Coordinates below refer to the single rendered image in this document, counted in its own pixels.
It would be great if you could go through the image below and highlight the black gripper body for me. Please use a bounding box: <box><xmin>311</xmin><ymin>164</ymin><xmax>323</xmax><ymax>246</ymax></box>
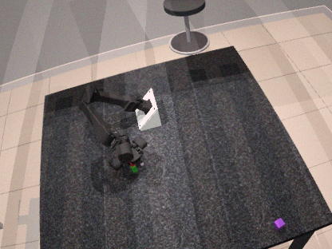
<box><xmin>108</xmin><ymin>136</ymin><xmax>147</xmax><ymax>171</ymax></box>

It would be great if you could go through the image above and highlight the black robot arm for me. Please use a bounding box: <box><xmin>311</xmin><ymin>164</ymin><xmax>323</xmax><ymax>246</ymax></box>
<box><xmin>78</xmin><ymin>85</ymin><xmax>152</xmax><ymax>164</ymax></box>

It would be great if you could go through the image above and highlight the small purple block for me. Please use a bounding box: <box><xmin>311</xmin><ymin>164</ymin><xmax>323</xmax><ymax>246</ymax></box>
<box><xmin>273</xmin><ymin>218</ymin><xmax>285</xmax><ymax>231</ymax></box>

